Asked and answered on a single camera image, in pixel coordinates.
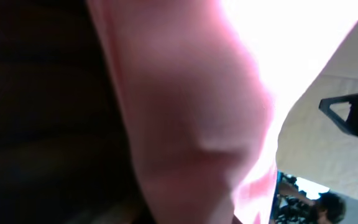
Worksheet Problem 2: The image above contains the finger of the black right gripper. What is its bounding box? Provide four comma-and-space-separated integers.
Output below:
319, 93, 358, 137

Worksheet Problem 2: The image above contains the pink t-shirt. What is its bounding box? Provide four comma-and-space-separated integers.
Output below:
87, 0, 358, 223

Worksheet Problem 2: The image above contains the dark-haired person in background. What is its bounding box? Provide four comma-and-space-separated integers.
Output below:
269, 172, 346, 224

